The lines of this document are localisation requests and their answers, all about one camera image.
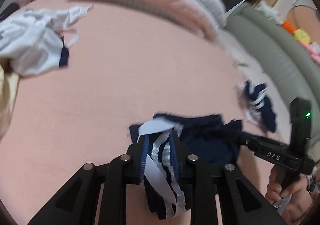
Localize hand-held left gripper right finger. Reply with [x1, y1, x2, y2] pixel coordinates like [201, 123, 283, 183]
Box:
[170, 131, 288, 225]

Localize folded navy striped clothes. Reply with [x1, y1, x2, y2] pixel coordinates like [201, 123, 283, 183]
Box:
[244, 81, 278, 133]

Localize white rabbit plush toy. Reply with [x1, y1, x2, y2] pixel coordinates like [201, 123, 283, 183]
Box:
[257, 3, 278, 19]

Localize long pink plush toy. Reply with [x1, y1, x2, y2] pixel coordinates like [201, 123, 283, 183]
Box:
[302, 41, 320, 66]

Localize black bag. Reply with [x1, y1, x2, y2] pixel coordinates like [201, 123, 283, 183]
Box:
[0, 3, 20, 22]

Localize white garment with navy trim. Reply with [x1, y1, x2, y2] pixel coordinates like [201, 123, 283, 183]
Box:
[0, 5, 94, 77]

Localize pale yellow garment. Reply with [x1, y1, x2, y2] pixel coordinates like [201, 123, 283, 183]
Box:
[0, 64, 20, 138]

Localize person's right hand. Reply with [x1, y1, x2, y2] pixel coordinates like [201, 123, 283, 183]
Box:
[265, 165, 315, 225]

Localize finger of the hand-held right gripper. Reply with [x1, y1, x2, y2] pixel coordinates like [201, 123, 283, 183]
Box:
[225, 127, 263, 152]

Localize bed with pink sheet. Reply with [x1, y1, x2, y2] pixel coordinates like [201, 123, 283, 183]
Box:
[0, 0, 288, 225]

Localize navy blue garment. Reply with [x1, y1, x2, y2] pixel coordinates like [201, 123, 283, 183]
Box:
[129, 113, 244, 220]

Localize yellow sponge plush toy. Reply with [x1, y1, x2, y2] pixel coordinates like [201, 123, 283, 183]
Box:
[294, 29, 312, 43]

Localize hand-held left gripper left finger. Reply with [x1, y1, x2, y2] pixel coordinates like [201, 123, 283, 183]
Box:
[27, 134, 150, 225]

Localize grey green padded headboard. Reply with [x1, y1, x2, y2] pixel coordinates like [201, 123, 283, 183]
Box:
[224, 5, 320, 120]

